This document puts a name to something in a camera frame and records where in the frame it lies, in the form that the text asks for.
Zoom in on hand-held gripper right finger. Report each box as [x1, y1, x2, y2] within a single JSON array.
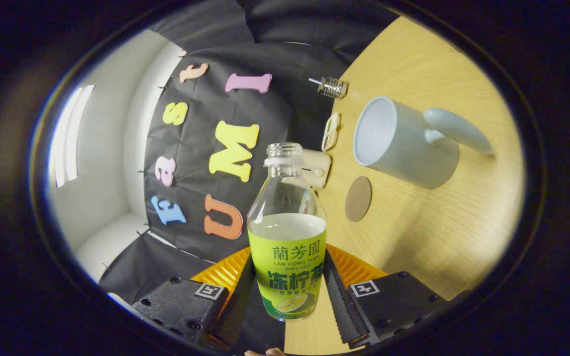
[[324, 243, 471, 349]]

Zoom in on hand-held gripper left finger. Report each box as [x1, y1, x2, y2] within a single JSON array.
[[132, 247, 256, 347]]

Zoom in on clear green label juice bottle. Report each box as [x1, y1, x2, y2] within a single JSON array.
[[247, 142, 328, 322]]

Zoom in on round brown coaster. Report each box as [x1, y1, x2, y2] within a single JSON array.
[[344, 176, 373, 223]]

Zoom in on light blue cup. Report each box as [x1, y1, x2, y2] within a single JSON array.
[[353, 96, 494, 190]]

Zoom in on white toaster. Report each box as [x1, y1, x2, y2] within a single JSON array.
[[301, 148, 332, 189]]

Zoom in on white divided dish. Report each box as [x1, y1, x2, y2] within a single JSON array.
[[321, 112, 341, 152]]

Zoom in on ceiling light panel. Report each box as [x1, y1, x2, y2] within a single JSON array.
[[50, 85, 95, 188]]

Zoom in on metal wire holder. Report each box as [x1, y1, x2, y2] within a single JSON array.
[[317, 76, 349, 99]]

